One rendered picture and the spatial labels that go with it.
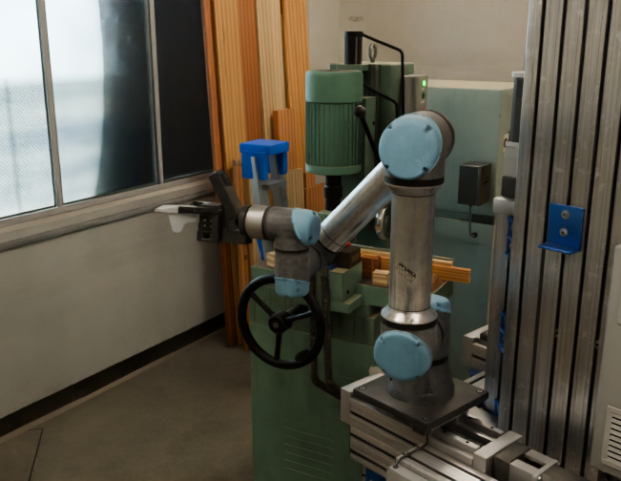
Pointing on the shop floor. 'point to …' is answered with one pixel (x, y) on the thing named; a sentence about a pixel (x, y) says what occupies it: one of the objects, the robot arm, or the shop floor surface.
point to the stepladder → (256, 166)
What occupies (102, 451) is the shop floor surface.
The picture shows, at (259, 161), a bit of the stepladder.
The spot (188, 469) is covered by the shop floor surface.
